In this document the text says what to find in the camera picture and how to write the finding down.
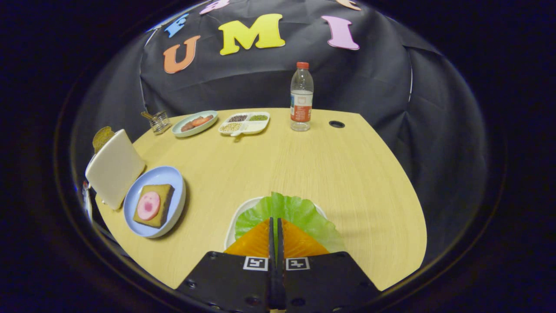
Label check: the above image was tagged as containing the clear plastic water bottle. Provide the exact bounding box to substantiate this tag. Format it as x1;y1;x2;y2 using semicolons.
290;62;314;132

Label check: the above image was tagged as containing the blue plate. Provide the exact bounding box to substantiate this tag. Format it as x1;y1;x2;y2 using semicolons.
123;166;186;238

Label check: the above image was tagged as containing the round brown bread slice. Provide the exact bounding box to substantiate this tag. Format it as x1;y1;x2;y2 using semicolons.
92;126;116;154

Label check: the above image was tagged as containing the white divided condiment tray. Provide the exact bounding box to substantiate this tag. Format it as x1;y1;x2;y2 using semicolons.
218;112;271;137

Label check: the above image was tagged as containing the green lettuce leaf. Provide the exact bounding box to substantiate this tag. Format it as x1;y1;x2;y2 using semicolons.
235;192;346;253

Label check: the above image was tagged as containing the light green plate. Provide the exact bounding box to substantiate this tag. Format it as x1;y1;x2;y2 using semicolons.
172;110;218;138

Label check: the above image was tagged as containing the pink ham slice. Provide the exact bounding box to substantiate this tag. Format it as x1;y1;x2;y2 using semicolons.
137;191;161;221

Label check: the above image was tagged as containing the small white plate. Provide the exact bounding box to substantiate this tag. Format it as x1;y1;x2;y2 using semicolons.
224;196;327;250

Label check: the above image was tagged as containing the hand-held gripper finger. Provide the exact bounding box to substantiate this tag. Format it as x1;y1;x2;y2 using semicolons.
176;216;278;313
277;217;381;313

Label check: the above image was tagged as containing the white toaster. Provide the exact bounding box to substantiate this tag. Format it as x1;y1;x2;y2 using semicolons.
85;129;146;211

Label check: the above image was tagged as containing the square brown toast slice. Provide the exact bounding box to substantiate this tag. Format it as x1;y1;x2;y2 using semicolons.
133;184;175;229

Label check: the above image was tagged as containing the wire utensil holder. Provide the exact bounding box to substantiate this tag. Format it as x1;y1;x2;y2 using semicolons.
140;110;172;134

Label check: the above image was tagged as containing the white device with cables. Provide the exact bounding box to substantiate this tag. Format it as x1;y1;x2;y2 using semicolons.
82;180;94;220

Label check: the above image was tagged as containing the black backdrop cloth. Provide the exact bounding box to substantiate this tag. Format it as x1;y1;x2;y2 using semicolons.
72;0;487;261

